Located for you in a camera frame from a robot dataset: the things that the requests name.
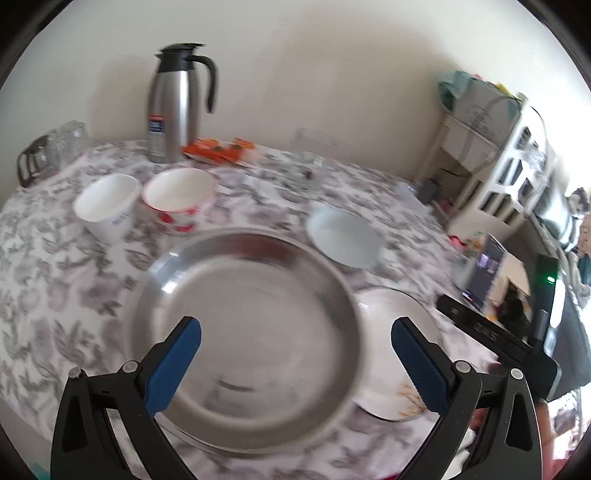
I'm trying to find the laptop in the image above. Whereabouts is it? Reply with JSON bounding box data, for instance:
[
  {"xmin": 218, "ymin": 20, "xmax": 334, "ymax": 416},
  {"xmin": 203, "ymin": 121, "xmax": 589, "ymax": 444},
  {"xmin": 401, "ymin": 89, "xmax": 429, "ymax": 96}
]
[{"xmin": 461, "ymin": 232, "xmax": 509, "ymax": 311}]

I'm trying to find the white bowl with red pattern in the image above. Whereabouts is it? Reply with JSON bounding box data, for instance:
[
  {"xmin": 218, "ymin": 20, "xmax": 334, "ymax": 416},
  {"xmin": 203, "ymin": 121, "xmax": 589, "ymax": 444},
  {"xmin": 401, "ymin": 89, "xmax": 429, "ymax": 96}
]
[{"xmin": 141, "ymin": 167, "xmax": 217, "ymax": 234}]

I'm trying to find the cardboard box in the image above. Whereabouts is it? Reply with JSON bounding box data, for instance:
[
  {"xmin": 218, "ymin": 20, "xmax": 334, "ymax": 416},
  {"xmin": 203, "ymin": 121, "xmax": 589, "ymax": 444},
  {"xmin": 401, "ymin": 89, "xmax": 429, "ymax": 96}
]
[{"xmin": 438, "ymin": 69, "xmax": 528, "ymax": 136}]

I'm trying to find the clear drinking glass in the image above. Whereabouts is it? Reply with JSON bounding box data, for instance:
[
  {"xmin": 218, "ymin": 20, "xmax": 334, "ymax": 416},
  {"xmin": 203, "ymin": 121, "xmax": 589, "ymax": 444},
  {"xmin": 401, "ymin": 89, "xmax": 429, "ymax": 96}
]
[
  {"xmin": 59, "ymin": 120, "xmax": 91, "ymax": 155},
  {"xmin": 44, "ymin": 130, "xmax": 66, "ymax": 164}
]

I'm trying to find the orange snack packet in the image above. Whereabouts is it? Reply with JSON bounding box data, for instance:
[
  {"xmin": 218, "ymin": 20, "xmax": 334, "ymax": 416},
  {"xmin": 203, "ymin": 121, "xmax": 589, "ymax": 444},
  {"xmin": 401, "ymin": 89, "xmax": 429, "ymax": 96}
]
[{"xmin": 183, "ymin": 137, "xmax": 256, "ymax": 166}]

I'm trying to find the pale blue shallow bowl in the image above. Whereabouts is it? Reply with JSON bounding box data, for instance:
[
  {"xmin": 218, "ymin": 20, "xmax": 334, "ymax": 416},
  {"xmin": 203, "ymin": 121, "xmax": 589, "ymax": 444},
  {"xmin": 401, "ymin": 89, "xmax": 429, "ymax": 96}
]
[{"xmin": 305, "ymin": 206, "xmax": 386, "ymax": 269}]

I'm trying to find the large steel basin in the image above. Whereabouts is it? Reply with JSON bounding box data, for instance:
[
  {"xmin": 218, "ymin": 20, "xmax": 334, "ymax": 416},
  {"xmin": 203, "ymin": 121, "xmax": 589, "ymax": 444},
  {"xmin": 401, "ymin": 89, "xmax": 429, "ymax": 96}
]
[{"xmin": 131, "ymin": 228, "xmax": 363, "ymax": 455}]

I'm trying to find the white shelf unit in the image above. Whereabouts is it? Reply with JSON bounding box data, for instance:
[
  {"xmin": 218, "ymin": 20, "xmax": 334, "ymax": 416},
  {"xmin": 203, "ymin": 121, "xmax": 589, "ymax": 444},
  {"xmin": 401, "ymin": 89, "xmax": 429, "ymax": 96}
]
[{"xmin": 442, "ymin": 92, "xmax": 571, "ymax": 234}]

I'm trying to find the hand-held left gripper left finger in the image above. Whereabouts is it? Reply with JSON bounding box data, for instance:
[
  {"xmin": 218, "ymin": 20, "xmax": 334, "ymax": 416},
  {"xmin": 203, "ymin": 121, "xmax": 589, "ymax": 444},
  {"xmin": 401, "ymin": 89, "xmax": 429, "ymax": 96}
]
[{"xmin": 52, "ymin": 316, "xmax": 202, "ymax": 480}]

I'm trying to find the stainless steel thermos jug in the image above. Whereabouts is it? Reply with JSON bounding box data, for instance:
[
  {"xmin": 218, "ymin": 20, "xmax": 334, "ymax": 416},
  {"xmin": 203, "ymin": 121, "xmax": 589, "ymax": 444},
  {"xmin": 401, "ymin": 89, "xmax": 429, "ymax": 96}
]
[{"xmin": 148, "ymin": 42, "xmax": 219, "ymax": 163}]

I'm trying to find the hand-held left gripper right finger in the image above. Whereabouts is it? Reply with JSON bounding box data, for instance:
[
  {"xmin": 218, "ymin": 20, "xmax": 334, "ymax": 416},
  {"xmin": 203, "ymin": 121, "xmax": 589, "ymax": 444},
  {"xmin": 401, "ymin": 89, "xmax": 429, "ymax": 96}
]
[{"xmin": 390, "ymin": 316, "xmax": 542, "ymax": 480}]

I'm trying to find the glass teapot with black handle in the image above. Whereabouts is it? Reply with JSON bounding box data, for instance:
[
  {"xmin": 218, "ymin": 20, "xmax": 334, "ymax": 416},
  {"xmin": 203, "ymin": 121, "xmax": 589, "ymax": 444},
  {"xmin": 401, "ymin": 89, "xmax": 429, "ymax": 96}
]
[{"xmin": 17, "ymin": 135, "xmax": 52, "ymax": 188}]

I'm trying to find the clear glass mug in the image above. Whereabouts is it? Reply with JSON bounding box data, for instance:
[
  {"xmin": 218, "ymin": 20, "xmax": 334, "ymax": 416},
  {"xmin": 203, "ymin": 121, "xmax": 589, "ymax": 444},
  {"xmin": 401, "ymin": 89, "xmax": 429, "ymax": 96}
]
[{"xmin": 294, "ymin": 128, "xmax": 336, "ymax": 163}]

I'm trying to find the white plastic cup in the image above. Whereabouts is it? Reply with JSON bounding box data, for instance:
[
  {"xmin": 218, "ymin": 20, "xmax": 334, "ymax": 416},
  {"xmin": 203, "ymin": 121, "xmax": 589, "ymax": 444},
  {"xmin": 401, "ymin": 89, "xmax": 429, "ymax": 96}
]
[{"xmin": 73, "ymin": 174, "xmax": 142, "ymax": 243}]

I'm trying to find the white plate with floral print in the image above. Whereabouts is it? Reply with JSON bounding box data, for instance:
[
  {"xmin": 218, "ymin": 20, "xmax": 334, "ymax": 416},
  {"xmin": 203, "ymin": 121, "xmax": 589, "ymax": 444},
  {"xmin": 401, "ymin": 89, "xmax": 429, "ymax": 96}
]
[{"xmin": 353, "ymin": 287, "xmax": 446, "ymax": 422}]

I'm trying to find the grey floral tablecloth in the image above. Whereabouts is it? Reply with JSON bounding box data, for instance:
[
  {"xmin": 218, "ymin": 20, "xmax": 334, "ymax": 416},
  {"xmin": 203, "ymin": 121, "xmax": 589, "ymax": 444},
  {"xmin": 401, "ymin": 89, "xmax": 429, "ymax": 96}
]
[{"xmin": 0, "ymin": 137, "xmax": 505, "ymax": 480}]

